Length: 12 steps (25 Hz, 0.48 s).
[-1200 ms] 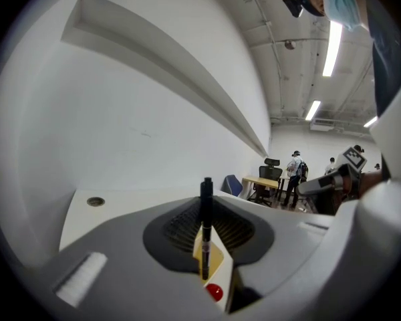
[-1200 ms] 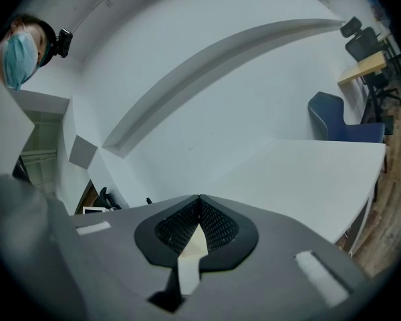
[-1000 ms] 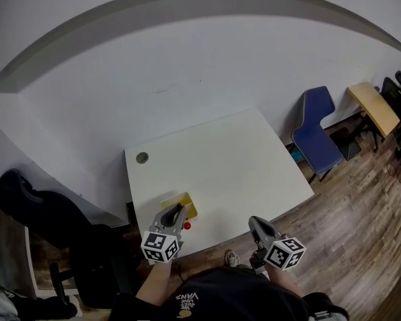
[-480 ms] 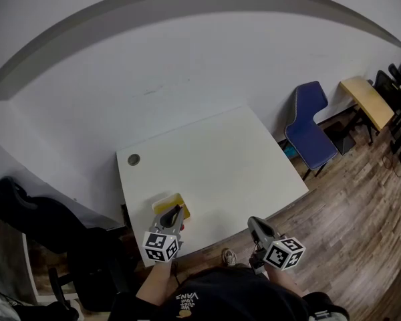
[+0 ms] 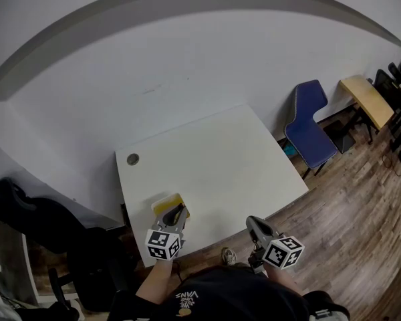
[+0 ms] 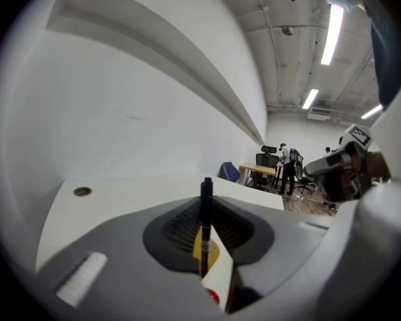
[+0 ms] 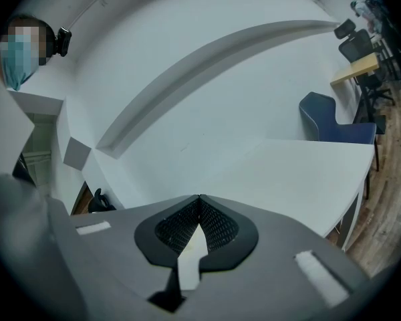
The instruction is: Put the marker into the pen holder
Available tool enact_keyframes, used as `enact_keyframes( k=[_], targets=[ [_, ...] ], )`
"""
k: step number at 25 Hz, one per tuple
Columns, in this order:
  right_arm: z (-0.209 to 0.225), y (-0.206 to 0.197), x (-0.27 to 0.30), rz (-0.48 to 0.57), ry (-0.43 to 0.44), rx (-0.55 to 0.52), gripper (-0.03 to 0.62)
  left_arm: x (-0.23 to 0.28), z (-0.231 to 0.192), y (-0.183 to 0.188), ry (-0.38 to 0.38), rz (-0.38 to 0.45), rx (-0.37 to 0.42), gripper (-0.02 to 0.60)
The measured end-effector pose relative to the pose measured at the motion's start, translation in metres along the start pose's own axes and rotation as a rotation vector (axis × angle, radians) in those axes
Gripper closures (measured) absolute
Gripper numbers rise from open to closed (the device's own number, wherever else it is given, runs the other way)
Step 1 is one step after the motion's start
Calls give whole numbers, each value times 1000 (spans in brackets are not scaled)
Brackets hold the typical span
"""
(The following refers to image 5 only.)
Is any person's left forearm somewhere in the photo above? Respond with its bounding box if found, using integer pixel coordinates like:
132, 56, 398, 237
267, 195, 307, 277
135, 258, 174, 306

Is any person's grey shoe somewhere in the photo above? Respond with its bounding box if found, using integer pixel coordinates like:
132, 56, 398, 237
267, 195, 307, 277
221, 246, 238, 266

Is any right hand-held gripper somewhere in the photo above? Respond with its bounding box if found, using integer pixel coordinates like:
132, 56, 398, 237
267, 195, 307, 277
246, 215, 305, 274

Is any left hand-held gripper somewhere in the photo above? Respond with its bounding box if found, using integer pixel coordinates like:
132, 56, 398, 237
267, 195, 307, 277
144, 203, 191, 262

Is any small yellow wooden box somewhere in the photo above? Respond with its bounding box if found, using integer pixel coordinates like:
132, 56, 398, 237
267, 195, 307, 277
150, 192, 192, 221

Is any yellow wooden table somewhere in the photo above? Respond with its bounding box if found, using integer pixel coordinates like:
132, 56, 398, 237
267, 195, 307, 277
338, 74, 396, 146

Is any black box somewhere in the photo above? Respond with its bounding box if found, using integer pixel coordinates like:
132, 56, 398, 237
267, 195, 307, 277
323, 119, 357, 155

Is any person's dark printed shirt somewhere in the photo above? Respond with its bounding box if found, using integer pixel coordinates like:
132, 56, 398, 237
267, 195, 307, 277
106, 263, 352, 321

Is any blue chair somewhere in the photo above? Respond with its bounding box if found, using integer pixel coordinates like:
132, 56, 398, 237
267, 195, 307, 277
283, 79, 340, 181

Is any person's right forearm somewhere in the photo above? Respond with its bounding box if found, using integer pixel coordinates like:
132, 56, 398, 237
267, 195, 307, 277
265, 265, 304, 298

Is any white table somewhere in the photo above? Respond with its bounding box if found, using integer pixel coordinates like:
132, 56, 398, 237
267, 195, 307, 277
115, 103, 310, 269

